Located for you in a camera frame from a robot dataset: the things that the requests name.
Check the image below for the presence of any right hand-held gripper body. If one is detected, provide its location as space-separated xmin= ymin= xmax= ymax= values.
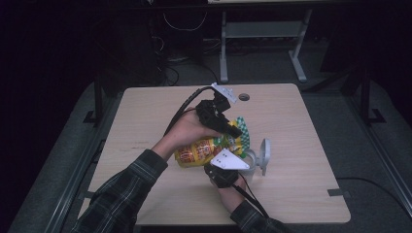
xmin=203 ymin=148 xmax=251 ymax=189

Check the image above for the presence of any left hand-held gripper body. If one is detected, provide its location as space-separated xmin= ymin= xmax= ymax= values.
xmin=195 ymin=82 xmax=238 ymax=134

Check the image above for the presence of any yellow green checked snack pouch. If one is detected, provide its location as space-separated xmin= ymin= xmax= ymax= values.
xmin=174 ymin=116 xmax=251 ymax=169

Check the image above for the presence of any person's left hand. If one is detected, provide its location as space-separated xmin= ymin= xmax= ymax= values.
xmin=152 ymin=108 xmax=223 ymax=161

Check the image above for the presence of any person's right hand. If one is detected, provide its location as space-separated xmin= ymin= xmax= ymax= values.
xmin=211 ymin=176 xmax=248 ymax=215

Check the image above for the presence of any black metal stand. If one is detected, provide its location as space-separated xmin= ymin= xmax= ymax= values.
xmin=359 ymin=67 xmax=387 ymax=125
xmin=83 ymin=72 xmax=105 ymax=125

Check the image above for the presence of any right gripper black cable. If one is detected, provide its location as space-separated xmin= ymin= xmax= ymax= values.
xmin=232 ymin=174 xmax=270 ymax=219

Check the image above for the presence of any white hanging cable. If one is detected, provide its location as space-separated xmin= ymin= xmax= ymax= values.
xmin=162 ymin=12 xmax=208 ymax=32

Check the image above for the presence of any black floor cable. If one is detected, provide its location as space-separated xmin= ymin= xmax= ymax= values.
xmin=336 ymin=177 xmax=412 ymax=218

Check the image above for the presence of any metal floor rail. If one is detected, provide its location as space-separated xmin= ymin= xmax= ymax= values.
xmin=48 ymin=96 xmax=120 ymax=233
xmin=343 ymin=93 xmax=412 ymax=212

